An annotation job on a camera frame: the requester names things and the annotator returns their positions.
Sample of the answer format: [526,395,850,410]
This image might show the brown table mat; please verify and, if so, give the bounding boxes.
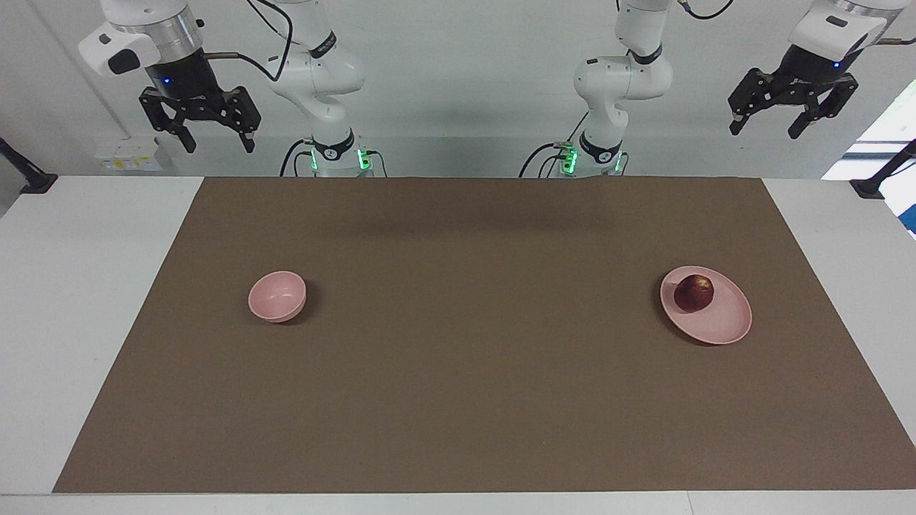
[52,177,916,494]

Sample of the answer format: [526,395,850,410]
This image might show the black clamp stand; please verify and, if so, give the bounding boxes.
[0,137,58,195]
[849,139,916,200]

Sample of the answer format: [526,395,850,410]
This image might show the white wall socket box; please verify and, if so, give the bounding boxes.
[95,137,164,172]

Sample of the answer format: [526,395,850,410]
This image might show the black left base cable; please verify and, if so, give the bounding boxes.
[519,139,573,178]

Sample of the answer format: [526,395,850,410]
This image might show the dark red apple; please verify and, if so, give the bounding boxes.
[673,275,715,313]

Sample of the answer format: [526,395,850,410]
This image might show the pink plate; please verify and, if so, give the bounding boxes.
[660,265,754,345]

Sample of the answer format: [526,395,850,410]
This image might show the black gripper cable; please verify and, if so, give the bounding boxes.
[680,0,916,46]
[203,0,294,83]

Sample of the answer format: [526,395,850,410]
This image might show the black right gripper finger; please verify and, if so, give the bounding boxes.
[140,87,198,155]
[222,86,262,153]

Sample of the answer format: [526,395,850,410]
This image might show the pink bowl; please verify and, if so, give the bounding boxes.
[248,270,307,323]

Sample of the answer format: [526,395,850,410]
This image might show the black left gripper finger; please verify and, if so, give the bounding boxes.
[787,72,859,140]
[729,68,781,137]

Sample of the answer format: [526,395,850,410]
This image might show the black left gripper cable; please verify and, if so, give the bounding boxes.
[680,0,916,46]

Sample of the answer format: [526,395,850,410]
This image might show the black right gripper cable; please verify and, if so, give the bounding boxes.
[203,0,294,83]

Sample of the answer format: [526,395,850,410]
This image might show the black right base cable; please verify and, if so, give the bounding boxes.
[279,138,316,177]

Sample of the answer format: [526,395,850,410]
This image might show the black base cable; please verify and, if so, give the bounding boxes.
[519,139,573,178]
[279,138,316,177]

